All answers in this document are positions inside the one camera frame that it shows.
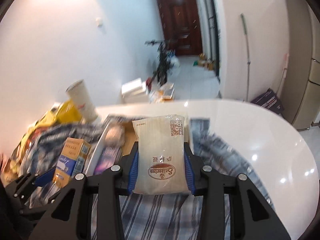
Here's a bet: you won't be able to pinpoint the cardboard tray box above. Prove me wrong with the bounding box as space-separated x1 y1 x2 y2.
85 114 186 177

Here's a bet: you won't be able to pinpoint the white foam boxes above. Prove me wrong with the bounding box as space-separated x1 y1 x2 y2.
121 78 150 104

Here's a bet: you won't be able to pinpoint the dark red entrance door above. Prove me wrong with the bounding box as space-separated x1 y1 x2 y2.
156 0 203 56

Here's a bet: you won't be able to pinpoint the black box on floor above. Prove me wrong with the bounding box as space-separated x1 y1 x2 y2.
251 88 284 114

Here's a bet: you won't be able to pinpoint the white tissue packet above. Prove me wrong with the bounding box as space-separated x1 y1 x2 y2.
132 115 189 195

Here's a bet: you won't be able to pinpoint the black bicycle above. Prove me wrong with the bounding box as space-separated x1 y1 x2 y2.
145 39 175 86

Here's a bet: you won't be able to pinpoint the white plastic bag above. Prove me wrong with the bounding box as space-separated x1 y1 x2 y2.
170 56 181 69

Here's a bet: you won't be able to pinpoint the beige makeup sponge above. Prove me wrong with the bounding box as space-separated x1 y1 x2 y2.
104 124 125 147

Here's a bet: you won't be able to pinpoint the yellow blue cigarette pack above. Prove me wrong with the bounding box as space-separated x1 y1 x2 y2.
52 138 91 188

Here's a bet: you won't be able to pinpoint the pink white stick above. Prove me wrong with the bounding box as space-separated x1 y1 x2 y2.
276 53 289 97

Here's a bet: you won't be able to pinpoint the mop with green handle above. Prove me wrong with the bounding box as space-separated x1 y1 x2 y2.
240 13 252 103

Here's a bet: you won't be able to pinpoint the black glass sliding door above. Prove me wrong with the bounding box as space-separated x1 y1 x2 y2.
199 0 222 83

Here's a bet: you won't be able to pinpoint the white wall switch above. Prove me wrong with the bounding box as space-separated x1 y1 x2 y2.
95 17 103 27

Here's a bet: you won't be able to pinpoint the yellow plastic container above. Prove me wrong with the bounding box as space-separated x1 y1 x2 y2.
56 100 82 124

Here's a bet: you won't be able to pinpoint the gold refrigerator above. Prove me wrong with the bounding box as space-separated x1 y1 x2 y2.
280 0 319 131

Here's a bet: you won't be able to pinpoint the yellow snack bag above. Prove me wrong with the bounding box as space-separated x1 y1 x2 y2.
10 104 63 170

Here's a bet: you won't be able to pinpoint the blue plaid shirt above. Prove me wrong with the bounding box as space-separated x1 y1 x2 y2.
19 116 273 239

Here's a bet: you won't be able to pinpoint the dark blue purple box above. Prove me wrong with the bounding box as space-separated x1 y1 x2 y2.
93 147 121 175

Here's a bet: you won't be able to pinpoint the cardboard boxes on floor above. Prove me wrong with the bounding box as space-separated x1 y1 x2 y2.
193 53 216 71

